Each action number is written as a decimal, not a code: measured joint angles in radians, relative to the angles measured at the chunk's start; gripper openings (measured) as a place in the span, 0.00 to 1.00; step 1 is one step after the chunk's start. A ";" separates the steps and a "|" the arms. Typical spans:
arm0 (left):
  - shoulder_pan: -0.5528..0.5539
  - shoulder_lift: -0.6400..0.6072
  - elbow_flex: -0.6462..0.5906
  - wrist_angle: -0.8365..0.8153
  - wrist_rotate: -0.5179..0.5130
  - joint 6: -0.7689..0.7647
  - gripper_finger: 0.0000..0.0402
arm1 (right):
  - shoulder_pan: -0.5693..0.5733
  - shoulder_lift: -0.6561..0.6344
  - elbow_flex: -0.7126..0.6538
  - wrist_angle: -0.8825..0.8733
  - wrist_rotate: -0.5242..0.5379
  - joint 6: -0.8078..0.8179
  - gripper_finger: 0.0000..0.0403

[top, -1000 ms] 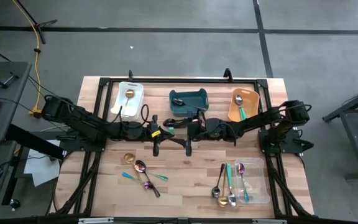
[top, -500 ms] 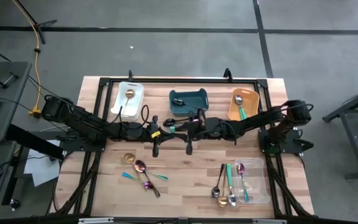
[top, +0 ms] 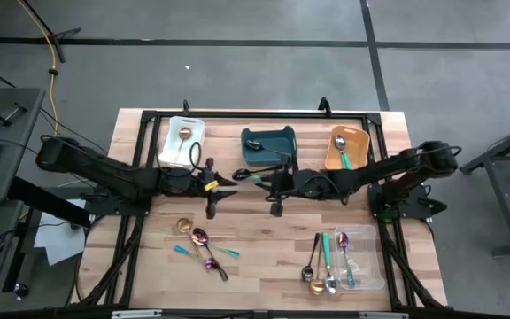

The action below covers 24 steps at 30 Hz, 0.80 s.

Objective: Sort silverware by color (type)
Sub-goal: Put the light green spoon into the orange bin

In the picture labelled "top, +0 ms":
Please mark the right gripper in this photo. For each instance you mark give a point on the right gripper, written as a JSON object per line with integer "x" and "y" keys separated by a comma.
{"x": 308, "y": 186}

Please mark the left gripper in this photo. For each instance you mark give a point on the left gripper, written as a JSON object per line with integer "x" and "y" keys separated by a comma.
{"x": 184, "y": 184}

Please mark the gold spoon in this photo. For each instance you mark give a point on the gold spoon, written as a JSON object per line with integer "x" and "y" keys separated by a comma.
{"x": 184, "y": 225}
{"x": 184, "y": 133}
{"x": 317, "y": 287}

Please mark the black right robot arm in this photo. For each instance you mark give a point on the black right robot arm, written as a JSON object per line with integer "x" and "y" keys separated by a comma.
{"x": 383, "y": 168}

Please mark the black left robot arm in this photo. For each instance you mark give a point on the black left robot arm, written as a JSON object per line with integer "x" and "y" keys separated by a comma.
{"x": 100, "y": 170}

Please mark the dark teal plastic bin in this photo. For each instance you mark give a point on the dark teal plastic bin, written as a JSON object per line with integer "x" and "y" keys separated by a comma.
{"x": 272, "y": 148}

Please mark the white plastic bin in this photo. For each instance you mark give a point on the white plastic bin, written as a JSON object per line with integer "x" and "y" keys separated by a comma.
{"x": 171, "y": 146}

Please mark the orange plastic bin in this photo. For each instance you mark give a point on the orange plastic bin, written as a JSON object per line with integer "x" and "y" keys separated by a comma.
{"x": 359, "y": 150}

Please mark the clear plastic bin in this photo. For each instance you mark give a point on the clear plastic bin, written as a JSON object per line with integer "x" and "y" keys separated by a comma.
{"x": 365, "y": 257}

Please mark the white paper sheet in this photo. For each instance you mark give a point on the white paper sheet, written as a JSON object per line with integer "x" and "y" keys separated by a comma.
{"x": 60, "y": 241}

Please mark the black bar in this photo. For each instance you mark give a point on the black bar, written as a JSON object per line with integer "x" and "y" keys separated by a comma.
{"x": 42, "y": 199}

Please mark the grey side table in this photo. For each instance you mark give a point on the grey side table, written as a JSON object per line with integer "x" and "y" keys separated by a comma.
{"x": 16, "y": 133}

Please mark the black tripod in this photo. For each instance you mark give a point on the black tripod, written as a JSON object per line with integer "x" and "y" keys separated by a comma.
{"x": 56, "y": 37}

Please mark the black knob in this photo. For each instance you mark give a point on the black knob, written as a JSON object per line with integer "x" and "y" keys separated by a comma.
{"x": 20, "y": 290}

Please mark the grey metal cart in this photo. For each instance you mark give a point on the grey metal cart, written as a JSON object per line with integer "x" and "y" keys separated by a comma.
{"x": 503, "y": 177}

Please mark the black metal table frame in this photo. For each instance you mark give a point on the black metal table frame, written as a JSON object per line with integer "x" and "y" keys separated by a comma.
{"x": 259, "y": 114}

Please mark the black frame bracket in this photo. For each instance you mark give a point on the black frame bracket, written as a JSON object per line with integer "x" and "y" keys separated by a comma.
{"x": 186, "y": 106}
{"x": 324, "y": 105}

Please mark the silver metal bracket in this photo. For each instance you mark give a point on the silver metal bracket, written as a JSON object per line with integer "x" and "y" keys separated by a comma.
{"x": 383, "y": 315}
{"x": 135, "y": 314}

